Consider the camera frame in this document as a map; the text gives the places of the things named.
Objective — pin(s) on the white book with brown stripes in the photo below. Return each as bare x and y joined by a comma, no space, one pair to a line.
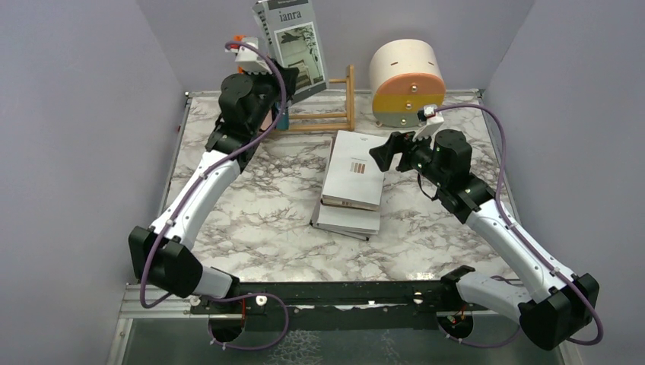
353,179

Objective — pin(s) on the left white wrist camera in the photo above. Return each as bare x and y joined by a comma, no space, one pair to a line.
248,60

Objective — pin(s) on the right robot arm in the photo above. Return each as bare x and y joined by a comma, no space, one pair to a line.
552,303

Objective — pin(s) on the grey book with plant cover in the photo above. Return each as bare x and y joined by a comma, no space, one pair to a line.
292,37

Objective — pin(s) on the teal Humor book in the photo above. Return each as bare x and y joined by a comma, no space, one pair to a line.
283,118

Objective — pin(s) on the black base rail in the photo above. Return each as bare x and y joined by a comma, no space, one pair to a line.
334,305

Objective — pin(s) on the wooden book rack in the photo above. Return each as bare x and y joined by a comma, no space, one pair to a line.
330,111

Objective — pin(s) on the round cream drawer cabinet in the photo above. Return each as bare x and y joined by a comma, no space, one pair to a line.
404,77

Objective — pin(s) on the bottom grey white book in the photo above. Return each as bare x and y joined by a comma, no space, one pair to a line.
352,222

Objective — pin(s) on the white rose Designer Fate book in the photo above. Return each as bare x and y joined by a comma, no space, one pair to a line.
268,120

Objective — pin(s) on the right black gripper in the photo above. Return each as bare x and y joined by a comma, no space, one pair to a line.
398,141

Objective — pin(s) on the orange Fashion Show book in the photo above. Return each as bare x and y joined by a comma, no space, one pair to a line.
239,38

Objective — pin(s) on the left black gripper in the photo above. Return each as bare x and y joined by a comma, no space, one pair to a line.
287,74

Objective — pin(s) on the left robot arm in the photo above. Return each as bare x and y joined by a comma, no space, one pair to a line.
161,253

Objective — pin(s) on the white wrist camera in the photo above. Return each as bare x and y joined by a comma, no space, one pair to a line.
430,119
248,60

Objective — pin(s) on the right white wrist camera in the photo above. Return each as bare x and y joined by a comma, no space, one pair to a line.
430,119

